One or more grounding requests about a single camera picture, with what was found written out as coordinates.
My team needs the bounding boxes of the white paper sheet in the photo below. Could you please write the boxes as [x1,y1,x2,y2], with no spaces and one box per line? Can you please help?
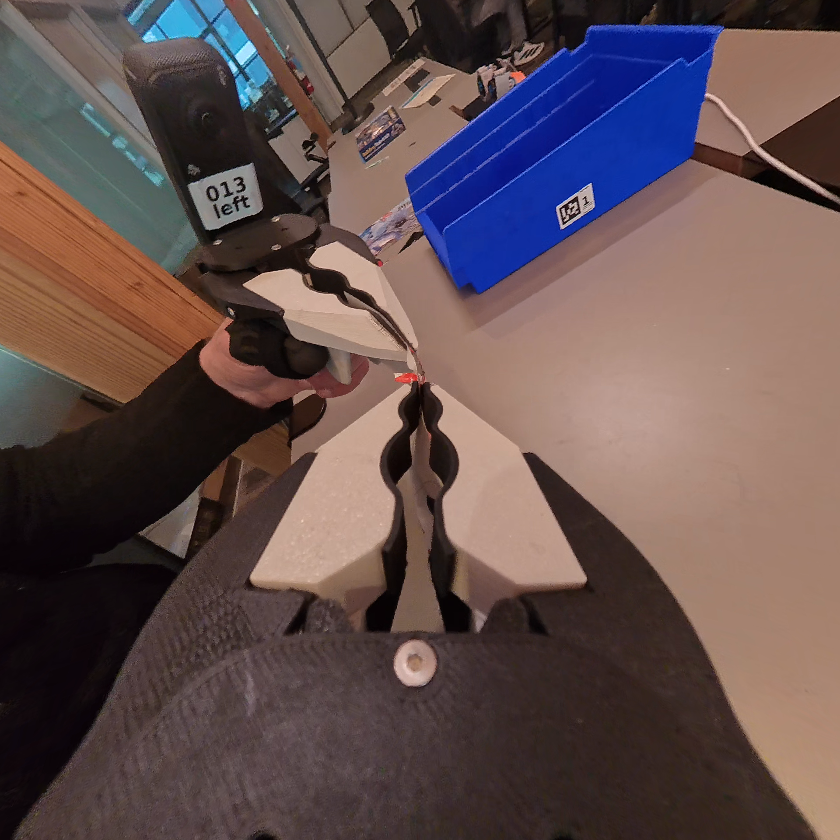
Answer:
[399,72,458,110]

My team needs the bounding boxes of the blue plastic bin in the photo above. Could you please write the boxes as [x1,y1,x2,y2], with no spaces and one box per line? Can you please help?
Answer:
[405,25,724,295]

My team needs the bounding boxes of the white cable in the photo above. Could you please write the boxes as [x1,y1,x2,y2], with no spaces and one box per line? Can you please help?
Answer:
[703,92,840,204]

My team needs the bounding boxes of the person's left hand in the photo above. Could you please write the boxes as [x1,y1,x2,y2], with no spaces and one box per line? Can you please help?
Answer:
[199,318,370,409]

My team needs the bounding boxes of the black round base pole stand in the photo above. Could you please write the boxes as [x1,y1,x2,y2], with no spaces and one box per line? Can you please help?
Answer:
[289,0,376,127]

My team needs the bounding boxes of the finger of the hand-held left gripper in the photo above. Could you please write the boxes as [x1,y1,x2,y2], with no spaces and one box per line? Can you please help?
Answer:
[305,238,419,357]
[241,266,419,386]

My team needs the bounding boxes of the printed plastic toy bag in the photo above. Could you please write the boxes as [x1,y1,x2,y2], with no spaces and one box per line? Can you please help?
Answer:
[392,367,442,536]

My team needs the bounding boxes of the blue toy box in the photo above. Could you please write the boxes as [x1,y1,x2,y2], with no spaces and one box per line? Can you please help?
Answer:
[356,107,406,163]

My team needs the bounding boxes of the person's left forearm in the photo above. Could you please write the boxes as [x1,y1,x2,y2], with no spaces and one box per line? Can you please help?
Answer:
[0,341,293,573]

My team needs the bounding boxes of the grey table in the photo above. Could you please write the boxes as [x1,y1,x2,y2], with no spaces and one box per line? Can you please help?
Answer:
[325,56,488,263]

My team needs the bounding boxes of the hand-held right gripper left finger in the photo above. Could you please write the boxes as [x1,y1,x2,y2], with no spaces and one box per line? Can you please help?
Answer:
[249,382,421,631]

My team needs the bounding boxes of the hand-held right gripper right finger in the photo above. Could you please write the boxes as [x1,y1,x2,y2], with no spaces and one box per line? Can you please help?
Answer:
[420,382,588,633]

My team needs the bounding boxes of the colourful printed sheet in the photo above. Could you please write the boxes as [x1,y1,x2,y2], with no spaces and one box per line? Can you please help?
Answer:
[360,199,425,255]

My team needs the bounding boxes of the black desk mat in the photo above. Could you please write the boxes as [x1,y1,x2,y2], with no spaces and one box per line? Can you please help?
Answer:
[696,112,840,212]

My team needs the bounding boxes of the paned window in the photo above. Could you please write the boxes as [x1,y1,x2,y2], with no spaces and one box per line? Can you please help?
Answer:
[128,0,265,106]

